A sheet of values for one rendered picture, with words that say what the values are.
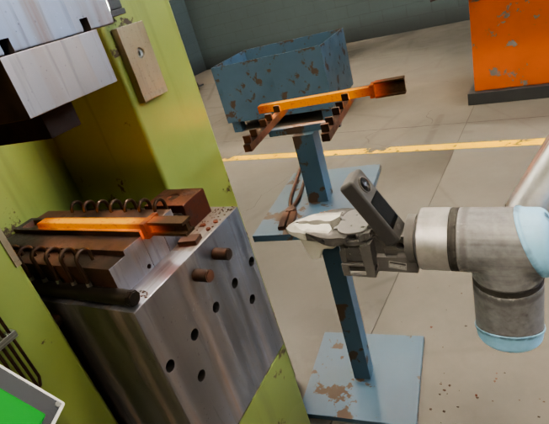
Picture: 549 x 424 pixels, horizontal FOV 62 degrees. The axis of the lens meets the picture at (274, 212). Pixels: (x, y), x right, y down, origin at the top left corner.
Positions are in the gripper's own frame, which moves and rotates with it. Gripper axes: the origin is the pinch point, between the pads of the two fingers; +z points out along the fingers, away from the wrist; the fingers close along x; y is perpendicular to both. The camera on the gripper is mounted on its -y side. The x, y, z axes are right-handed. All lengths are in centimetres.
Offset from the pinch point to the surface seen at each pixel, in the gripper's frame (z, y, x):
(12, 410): 17.6, -0.8, -42.0
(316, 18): 308, 49, 777
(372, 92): 4, -2, 65
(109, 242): 39.4, 1.3, -5.3
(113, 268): 33.0, 2.8, -11.4
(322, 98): 19, -2, 65
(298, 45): 192, 36, 430
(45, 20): 33, -39, -2
